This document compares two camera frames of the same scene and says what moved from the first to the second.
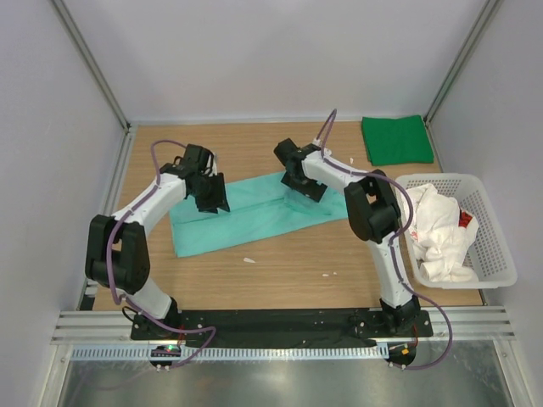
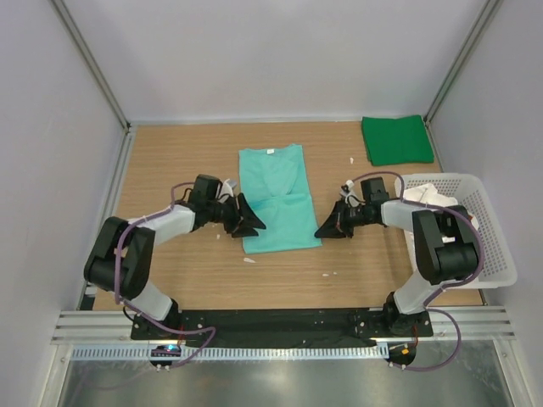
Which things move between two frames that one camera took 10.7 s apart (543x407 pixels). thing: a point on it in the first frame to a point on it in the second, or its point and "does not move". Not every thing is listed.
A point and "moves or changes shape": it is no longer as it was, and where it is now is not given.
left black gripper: (208, 189) to (233, 214)
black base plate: (282, 327) does not move
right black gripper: (302, 182) to (344, 217)
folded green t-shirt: (403, 140) does not move
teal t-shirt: (260, 207) moves or changes shape
